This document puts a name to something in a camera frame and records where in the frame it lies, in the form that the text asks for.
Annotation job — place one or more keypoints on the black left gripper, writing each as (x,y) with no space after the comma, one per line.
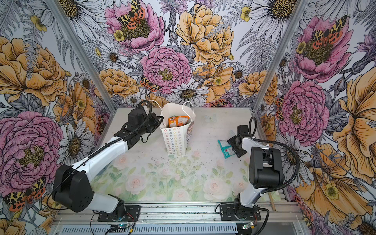
(154,118)

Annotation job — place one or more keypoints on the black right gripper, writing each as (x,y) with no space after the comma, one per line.
(239,153)

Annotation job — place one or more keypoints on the teal snack bag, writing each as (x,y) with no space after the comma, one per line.
(226,148)

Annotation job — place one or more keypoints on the orange snack bag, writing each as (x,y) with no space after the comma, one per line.
(178,121)

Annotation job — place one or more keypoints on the white printed paper bag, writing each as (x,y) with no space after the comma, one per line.
(176,139)

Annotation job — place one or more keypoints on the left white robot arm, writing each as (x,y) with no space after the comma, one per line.
(72,185)

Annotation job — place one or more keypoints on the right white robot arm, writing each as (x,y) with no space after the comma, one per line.
(265,168)

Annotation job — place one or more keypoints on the wooden stick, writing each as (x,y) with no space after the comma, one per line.
(272,201)

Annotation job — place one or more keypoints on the small green circuit board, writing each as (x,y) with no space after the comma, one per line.
(121,228)

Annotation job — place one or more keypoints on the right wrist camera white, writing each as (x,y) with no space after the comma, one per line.
(243,131)

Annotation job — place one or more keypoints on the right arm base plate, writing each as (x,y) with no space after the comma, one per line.
(232,212)

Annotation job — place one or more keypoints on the left aluminium corner post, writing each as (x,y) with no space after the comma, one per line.
(63,21)

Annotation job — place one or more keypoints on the aluminium corner post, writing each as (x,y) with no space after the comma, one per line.
(285,39)
(63,21)

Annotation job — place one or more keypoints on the aluminium front rail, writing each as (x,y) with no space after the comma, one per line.
(187,218)

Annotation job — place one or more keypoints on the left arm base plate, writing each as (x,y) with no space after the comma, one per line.
(127,213)

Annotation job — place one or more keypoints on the right aluminium corner post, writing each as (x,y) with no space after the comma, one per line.
(285,39)

